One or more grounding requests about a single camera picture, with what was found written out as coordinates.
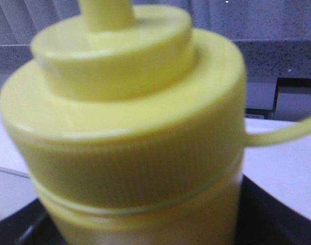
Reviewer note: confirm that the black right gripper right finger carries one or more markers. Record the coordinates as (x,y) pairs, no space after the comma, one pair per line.
(262,219)

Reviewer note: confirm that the silver electronic kitchen scale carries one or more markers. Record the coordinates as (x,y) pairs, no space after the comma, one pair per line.
(16,191)

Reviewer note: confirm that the yellow squeeze bottle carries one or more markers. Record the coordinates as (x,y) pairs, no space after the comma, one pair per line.
(131,123)

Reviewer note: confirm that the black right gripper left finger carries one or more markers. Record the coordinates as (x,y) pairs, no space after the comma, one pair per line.
(30,225)

